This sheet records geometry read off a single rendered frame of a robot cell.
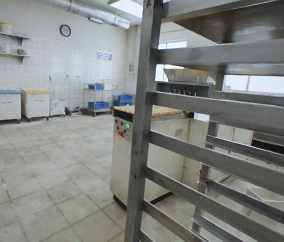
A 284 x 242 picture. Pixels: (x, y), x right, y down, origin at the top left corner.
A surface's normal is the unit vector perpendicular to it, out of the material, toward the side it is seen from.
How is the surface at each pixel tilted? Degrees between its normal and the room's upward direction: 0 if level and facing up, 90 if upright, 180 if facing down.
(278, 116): 90
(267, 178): 90
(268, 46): 90
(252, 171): 90
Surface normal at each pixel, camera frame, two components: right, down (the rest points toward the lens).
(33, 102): 0.62, 0.22
